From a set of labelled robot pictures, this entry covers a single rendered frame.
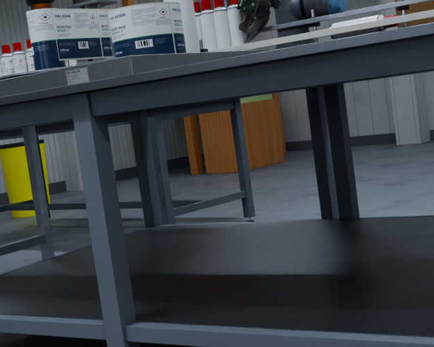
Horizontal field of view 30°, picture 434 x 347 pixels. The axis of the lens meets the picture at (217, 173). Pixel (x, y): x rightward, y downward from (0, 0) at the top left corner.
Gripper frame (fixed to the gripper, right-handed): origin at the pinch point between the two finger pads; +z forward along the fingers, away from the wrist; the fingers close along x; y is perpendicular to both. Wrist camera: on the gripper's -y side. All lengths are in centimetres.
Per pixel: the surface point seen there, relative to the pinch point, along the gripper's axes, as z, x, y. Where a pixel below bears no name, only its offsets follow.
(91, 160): 25, 15, 83
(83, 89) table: 8, 10, 86
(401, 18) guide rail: -24, 48, 5
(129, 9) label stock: -7, -3, 60
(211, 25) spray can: 0.8, -13.7, 2.6
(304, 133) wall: 240, -269, -684
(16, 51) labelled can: 43, -98, 2
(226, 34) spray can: 1.4, -7.2, 2.4
